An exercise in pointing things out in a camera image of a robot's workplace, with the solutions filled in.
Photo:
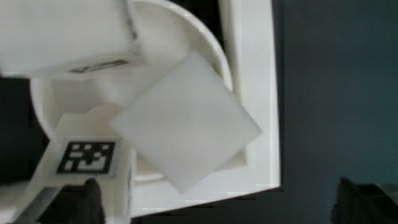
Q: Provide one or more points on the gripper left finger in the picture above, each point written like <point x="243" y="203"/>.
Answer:
<point x="64" y="205"/>

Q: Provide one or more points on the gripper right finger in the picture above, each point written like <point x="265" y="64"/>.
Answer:
<point x="366" y="203"/>

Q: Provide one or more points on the white stool leg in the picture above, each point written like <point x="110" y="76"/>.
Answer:
<point x="87" y="155"/>
<point x="185" y="123"/>
<point x="67" y="38"/>

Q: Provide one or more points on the white round stool seat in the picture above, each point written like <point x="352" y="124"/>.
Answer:
<point x="172" y="35"/>

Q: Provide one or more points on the white front fence bar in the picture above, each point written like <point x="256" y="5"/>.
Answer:
<point x="229" y="183"/>

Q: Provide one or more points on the white fence bar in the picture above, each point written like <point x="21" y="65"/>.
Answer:
<point x="229" y="183"/>
<point x="247" y="29"/>

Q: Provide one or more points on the white right fence bar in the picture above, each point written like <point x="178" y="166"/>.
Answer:
<point x="247" y="29"/>

